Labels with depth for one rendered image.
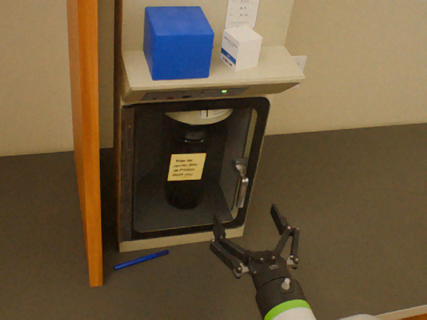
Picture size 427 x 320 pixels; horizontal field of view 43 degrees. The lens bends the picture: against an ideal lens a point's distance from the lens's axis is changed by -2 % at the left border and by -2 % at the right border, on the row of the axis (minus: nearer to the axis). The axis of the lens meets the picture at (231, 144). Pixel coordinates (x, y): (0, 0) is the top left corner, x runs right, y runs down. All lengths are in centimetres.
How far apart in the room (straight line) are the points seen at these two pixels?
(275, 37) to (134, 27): 28
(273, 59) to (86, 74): 35
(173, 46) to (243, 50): 14
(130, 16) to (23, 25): 53
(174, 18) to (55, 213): 73
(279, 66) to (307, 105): 80
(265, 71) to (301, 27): 65
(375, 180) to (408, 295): 42
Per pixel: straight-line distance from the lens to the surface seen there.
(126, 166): 119
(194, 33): 92
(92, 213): 116
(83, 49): 92
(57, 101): 161
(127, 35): 102
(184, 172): 123
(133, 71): 97
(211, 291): 135
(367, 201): 168
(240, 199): 126
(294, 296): 107
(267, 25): 108
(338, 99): 187
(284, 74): 102
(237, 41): 97
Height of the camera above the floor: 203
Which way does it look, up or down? 39 degrees down
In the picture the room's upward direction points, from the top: 10 degrees clockwise
